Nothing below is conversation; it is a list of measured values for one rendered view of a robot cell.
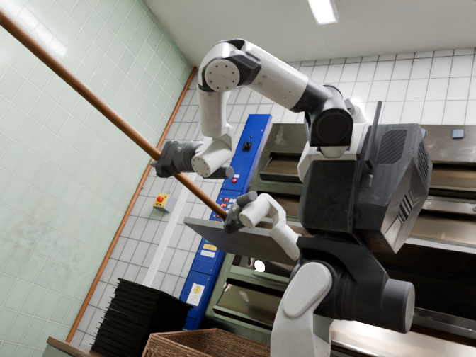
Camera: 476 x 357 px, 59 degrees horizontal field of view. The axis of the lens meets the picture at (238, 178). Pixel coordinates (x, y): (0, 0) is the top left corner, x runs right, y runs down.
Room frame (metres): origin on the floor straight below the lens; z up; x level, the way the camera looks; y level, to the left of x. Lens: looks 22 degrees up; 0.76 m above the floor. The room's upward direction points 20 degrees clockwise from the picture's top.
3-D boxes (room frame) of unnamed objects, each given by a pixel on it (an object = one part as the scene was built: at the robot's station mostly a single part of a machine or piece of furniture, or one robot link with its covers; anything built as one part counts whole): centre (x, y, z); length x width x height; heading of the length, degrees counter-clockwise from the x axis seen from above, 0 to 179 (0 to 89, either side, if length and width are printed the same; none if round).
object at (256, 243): (1.76, -0.17, 1.21); 0.55 x 0.36 x 0.03; 54
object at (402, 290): (1.00, -0.35, 1.01); 0.28 x 0.13 x 0.18; 54
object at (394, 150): (1.02, -0.32, 1.27); 0.34 x 0.30 x 0.36; 140
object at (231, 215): (1.47, -0.05, 1.21); 0.12 x 0.10 x 0.13; 19
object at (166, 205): (2.55, 0.38, 1.46); 0.10 x 0.07 x 0.10; 55
